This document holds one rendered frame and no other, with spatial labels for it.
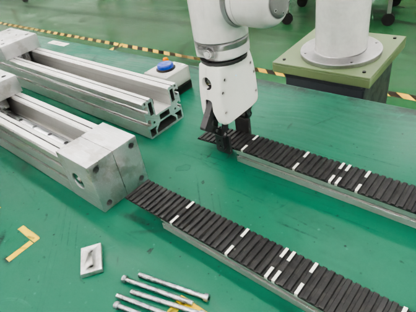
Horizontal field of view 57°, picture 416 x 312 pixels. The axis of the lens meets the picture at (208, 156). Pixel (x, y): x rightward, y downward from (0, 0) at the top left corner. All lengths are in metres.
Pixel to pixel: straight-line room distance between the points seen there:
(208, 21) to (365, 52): 0.52
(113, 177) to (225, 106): 0.22
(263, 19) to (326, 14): 0.44
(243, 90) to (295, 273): 0.30
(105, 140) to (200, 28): 0.24
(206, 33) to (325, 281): 0.36
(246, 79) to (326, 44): 0.36
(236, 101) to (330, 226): 0.24
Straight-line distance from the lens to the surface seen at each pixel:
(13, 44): 1.24
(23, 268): 0.64
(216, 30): 0.56
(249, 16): 0.51
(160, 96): 0.83
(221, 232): 0.53
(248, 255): 0.50
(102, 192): 0.64
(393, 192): 0.59
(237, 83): 0.61
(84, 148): 0.65
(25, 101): 0.93
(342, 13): 0.92
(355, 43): 0.96
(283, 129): 0.77
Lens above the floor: 1.20
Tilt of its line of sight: 36 degrees down
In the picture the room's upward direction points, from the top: 10 degrees counter-clockwise
